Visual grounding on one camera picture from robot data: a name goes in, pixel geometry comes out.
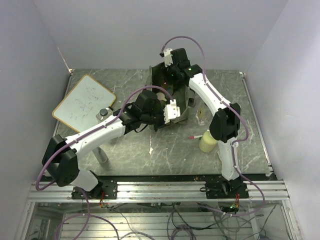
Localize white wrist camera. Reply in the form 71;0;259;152
160;48;173;68
163;99;181;124

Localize yellow-framed small whiteboard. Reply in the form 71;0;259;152
52;74;116;133

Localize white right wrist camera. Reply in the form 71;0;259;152
160;48;173;68

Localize yellow-green pump bottle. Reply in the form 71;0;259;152
199;130;217;153

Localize orange bottle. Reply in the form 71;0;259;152
166;85;174;92

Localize olive green canvas bag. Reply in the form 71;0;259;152
146;63;196;125

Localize red and white marker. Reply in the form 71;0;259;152
188;135;203;140

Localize aluminium rail frame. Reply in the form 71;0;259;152
15;177;302;240

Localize clear perfume bottle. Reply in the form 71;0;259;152
196;105;206;126

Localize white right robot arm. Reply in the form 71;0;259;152
162;48;242;198

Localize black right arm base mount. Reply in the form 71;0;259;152
199;179;249;199

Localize loose cables under table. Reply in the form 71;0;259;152
82;199;273;240

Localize green lotion bottle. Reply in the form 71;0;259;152
156;92;167;103

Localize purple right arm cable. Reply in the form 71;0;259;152
161;36;266;219

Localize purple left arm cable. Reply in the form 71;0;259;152
36;85;176;240

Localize grey metallic tube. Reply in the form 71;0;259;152
92;147;109;164

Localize clear square bottle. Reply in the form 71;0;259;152
95;107;113;123

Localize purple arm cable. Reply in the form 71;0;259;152
36;85;176;240
161;36;266;219

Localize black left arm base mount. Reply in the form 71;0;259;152
71;180;118;200

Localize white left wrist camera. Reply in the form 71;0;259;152
163;99;181;124

